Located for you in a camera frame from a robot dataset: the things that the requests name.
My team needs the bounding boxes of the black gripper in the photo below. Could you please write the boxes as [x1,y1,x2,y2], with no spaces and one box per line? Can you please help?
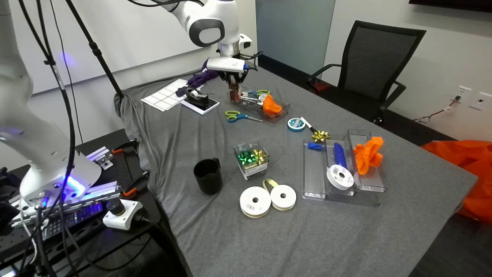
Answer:
[221,69,249,104]

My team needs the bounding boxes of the clear plastic container tray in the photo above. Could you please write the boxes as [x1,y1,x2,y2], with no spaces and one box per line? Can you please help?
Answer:
[225,84,292,124]

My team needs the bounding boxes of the white bordered black pad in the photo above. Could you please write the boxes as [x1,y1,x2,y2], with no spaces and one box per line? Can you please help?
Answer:
[178,94,221,117]

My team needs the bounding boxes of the purple folded umbrella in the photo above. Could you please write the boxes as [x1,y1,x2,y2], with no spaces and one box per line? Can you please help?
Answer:
[173,57,227,98]

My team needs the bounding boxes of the orange ribbon bow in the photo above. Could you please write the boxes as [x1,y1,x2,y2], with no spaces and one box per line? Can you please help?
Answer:
[259,94,284,118]
[352,135,385,177]

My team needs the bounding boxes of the black tape dispenser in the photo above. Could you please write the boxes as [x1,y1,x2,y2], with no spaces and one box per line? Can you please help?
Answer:
[182,86,212,111]

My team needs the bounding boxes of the small teal scissors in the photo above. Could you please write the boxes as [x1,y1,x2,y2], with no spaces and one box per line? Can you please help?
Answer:
[284,115,315,134]

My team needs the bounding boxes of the clear box of bows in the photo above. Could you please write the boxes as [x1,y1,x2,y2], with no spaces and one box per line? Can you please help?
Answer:
[232,140,270,181]

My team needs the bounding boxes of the white label sheets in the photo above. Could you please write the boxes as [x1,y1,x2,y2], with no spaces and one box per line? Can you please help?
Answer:
[139,77,192,114]

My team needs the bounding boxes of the black mug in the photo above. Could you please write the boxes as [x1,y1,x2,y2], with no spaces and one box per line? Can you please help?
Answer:
[192,157,224,197]

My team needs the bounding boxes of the gold ribbon bow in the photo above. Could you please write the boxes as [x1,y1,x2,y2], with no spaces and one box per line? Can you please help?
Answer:
[310,129,330,145]

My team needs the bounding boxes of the white spool with gold ribbon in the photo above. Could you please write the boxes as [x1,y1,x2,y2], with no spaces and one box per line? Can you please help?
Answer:
[261,177,298,212]

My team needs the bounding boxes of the clear acrylic organizer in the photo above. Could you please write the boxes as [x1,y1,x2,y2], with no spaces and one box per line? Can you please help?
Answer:
[299,128,387,208]

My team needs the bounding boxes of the blue ribbon roll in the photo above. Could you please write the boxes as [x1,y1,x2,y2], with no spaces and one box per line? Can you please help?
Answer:
[332,141,348,168]

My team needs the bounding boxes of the small white ribbon spool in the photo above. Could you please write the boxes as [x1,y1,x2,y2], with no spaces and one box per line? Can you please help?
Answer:
[324,163,356,192]

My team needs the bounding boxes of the black mesh office chair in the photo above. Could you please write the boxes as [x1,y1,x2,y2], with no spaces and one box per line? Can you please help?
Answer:
[305,20,427,124]

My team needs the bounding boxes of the grey tablecloth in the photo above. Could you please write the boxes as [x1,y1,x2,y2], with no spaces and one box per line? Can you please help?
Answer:
[112,54,479,277]

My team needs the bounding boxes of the white box with black knob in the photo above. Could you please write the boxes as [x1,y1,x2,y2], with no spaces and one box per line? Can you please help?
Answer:
[101,197,144,231]

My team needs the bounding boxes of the black robot cart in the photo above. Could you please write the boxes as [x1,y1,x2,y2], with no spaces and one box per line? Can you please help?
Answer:
[0,128,186,277]

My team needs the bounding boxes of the orange cloth pile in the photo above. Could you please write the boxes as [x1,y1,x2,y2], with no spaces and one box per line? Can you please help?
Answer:
[419,137,492,225]

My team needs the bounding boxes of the red handled tool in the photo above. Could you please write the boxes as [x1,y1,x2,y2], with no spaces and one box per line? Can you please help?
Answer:
[109,143,139,157]

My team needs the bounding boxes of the silver metal bracket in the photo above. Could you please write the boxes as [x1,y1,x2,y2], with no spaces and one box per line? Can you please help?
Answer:
[84,145,115,171]

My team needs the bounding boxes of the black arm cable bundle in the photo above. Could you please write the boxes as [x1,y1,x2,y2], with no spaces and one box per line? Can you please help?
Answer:
[16,0,81,206]

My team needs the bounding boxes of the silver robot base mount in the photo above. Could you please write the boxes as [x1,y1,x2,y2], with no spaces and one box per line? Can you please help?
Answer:
[9,178,121,228]

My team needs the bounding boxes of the thin wall cable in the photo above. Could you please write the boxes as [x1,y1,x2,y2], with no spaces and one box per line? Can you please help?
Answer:
[413,97,462,124]

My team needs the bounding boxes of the white wall outlet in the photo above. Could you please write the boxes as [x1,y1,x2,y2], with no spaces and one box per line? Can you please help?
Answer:
[455,83,473,101]
[467,91,492,112]

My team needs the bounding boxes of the black wall television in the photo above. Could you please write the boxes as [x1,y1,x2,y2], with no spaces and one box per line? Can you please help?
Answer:
[407,0,492,14]

